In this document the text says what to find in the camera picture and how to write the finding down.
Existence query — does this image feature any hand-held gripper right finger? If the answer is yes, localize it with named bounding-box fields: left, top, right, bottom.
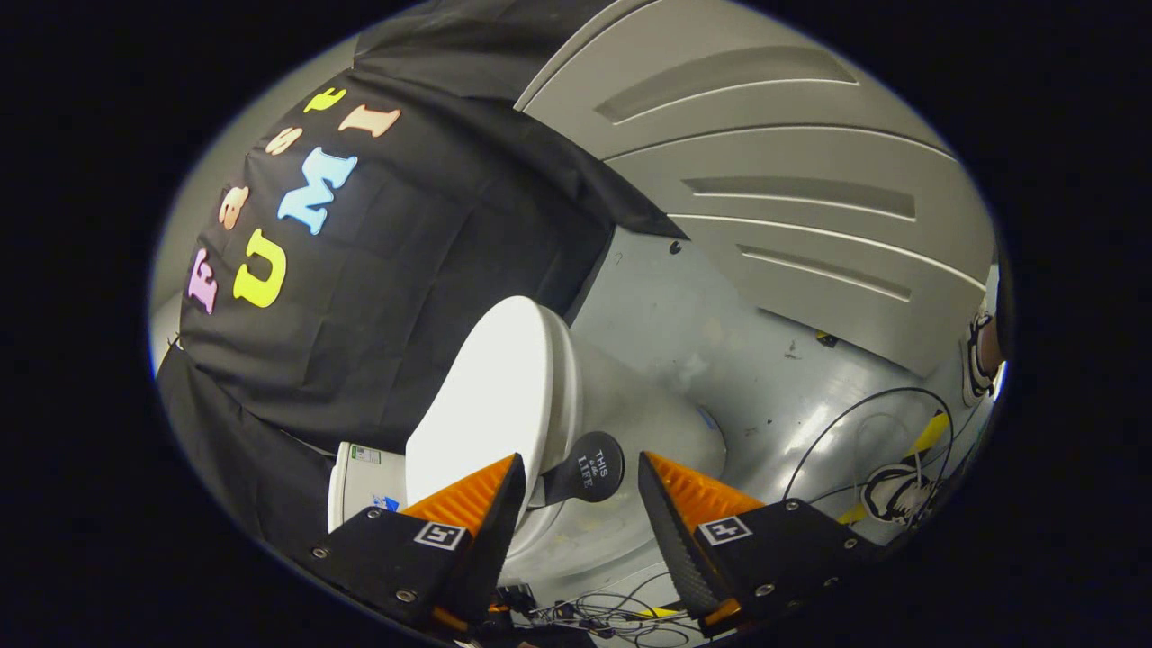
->
left=637, top=451, right=890, bottom=638

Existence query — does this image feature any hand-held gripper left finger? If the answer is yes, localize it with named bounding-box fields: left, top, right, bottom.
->
left=309, top=453, right=528, bottom=634

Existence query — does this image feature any white toilet lid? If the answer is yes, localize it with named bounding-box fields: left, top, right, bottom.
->
left=405, top=295, right=556, bottom=532

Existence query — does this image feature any white toilet bowl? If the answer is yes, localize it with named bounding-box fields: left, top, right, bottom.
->
left=504, top=306, right=728, bottom=586

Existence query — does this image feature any white toilet tank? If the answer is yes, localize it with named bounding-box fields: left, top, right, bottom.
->
left=327, top=441, right=410, bottom=534

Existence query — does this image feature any person's black and white shoe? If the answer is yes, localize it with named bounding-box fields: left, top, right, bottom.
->
left=862, top=463, right=937, bottom=526
left=961, top=310, right=1005, bottom=406

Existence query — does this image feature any yellow floor tape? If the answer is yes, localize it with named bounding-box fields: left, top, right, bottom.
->
left=837, top=412, right=951, bottom=525

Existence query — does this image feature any black backdrop cloth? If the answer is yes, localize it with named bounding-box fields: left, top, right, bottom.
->
left=155, top=0, right=689, bottom=577

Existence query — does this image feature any grey cabinet with white top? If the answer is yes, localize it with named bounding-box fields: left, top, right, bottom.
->
left=513, top=0, right=995, bottom=379

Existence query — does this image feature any black round lid handle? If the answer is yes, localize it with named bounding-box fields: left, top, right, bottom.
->
left=540, top=431, right=626, bottom=507

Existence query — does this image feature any thin black looped cable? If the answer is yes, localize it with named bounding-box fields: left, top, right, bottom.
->
left=783, top=387, right=955, bottom=505

